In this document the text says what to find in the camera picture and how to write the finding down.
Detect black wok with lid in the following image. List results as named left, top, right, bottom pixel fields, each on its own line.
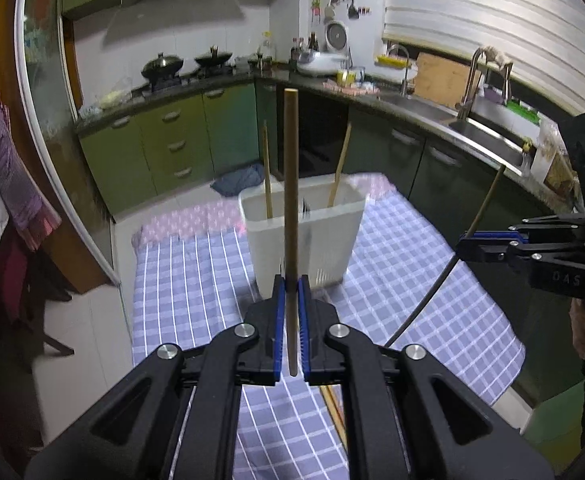
left=141, top=52, right=186, bottom=81

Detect blue floor cloth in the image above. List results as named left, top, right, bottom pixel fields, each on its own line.
left=209, top=162, right=266, bottom=198

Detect beige rag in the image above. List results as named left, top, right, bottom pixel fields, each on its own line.
left=481, top=45, right=514, bottom=69

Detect green tray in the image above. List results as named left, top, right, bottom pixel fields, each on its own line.
left=504, top=99, right=541, bottom=124

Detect thick light wood chopstick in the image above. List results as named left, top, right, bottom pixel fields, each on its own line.
left=283, top=89, right=299, bottom=377

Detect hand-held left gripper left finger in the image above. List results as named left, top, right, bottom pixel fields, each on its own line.
left=25, top=275, right=288, bottom=480

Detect white plastic utensil holder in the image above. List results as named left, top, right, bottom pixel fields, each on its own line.
left=238, top=174, right=368, bottom=295

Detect dark base cabinets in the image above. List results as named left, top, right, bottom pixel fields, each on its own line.
left=254, top=80, right=581, bottom=402

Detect dark stone countertop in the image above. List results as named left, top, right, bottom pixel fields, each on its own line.
left=75, top=67, right=580, bottom=201

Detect clear plastic bag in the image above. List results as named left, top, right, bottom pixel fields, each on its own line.
left=79, top=87, right=134, bottom=117

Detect dark red stool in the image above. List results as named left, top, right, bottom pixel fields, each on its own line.
left=0, top=239, right=76, bottom=362

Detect white rice cooker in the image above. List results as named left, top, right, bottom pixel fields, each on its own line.
left=295, top=19, right=349, bottom=79

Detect pink checked apron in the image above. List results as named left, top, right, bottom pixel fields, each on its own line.
left=0, top=30, right=64, bottom=252

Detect small steel pot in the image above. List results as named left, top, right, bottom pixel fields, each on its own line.
left=248, top=47, right=274, bottom=69

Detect steel double sink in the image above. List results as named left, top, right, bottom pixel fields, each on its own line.
left=386, top=94, right=534, bottom=177

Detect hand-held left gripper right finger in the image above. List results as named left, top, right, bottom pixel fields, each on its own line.
left=297, top=275, right=555, bottom=480

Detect row of wooden chopsticks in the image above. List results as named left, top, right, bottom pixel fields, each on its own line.
left=319, top=385, right=349, bottom=455

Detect tall steel faucet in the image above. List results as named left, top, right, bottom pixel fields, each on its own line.
left=454, top=47, right=493, bottom=121

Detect two-tone dark end chopstick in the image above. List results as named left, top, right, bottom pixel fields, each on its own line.
left=384, top=164, right=506, bottom=347

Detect pink dish cloth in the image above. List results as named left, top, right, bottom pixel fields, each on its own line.
left=321, top=79, right=379, bottom=97

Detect dark sauce bottles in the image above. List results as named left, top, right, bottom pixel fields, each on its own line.
left=292, top=32, right=321, bottom=59

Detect green base cabinets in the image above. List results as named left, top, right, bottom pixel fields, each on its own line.
left=76, top=82, right=262, bottom=214

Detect small steel faucet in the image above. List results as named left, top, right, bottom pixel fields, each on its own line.
left=385, top=43, right=412, bottom=97

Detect wooden cutting board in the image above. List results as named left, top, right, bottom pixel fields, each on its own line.
left=414, top=52, right=473, bottom=109

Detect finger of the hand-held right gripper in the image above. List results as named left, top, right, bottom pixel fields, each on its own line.
left=455, top=237, right=585, bottom=267
left=465, top=214, right=585, bottom=242

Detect black gas stove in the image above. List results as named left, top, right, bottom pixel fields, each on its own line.
left=142, top=64, right=239, bottom=95

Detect purple checked tablecloth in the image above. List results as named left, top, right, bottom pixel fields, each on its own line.
left=131, top=194, right=526, bottom=480

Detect thin light wood chopstick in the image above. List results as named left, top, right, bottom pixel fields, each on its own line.
left=262, top=120, right=274, bottom=220
left=327, top=122, right=353, bottom=207

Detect glass sliding door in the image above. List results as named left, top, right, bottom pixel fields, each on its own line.
left=14, top=0, right=124, bottom=287

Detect printed food bag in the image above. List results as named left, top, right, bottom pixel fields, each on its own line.
left=531, top=119, right=581, bottom=197

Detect striped window blind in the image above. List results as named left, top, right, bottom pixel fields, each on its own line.
left=381, top=0, right=585, bottom=114

